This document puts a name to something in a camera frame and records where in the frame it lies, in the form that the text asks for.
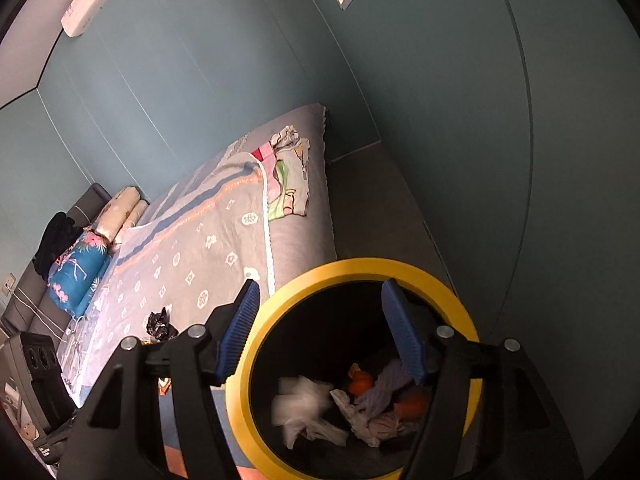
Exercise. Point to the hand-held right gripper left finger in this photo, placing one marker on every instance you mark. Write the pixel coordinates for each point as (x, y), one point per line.
(240, 330)

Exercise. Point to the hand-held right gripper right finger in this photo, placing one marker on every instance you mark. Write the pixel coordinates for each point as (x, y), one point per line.
(402, 330)

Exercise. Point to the purple foam fruit net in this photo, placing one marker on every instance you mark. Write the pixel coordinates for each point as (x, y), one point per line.
(387, 385)

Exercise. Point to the orange peel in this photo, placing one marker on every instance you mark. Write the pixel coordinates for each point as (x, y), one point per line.
(360, 382)

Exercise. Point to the black plastic bag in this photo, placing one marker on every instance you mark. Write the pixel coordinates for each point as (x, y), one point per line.
(161, 325)

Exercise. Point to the white tissue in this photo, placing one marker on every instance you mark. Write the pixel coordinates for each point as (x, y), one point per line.
(300, 402)

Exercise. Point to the black bin with yellow rim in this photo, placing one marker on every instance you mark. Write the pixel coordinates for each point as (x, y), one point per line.
(320, 280)

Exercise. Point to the white plastic bag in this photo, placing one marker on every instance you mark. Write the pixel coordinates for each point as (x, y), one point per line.
(375, 427)

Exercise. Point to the grey upholstered bed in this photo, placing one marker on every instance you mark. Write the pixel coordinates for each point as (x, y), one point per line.
(302, 240)

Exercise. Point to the beige folded quilt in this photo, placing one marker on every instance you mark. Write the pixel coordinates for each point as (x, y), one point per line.
(135, 220)

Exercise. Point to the cartoon printed sheet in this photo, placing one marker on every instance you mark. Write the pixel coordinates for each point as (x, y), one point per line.
(290, 185)

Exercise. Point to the blue floral folded quilt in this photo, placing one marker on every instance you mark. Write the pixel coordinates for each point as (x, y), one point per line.
(75, 275)

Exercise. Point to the beige stacked pillows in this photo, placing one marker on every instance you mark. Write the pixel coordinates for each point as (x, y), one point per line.
(116, 212)

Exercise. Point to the black clothing pile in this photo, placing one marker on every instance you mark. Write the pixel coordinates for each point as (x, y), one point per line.
(57, 242)

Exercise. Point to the wall socket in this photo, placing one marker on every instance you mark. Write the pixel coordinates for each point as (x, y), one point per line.
(7, 284)

